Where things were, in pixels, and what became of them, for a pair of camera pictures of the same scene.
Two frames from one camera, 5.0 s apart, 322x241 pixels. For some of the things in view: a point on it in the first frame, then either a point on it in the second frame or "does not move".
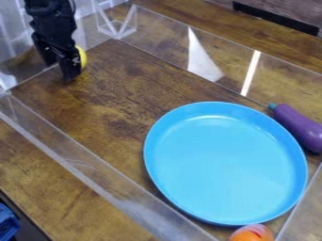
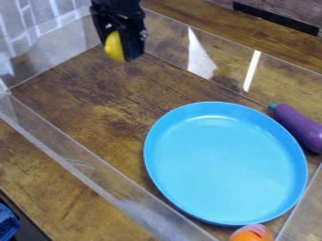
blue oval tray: (228, 161) does not move
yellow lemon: (82, 56) -> (114, 47)
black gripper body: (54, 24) -> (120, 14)
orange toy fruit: (252, 232) does not move
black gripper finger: (71, 65) -> (133, 38)
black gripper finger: (51, 52) -> (105, 28)
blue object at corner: (10, 224) does not move
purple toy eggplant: (307, 128) does not move
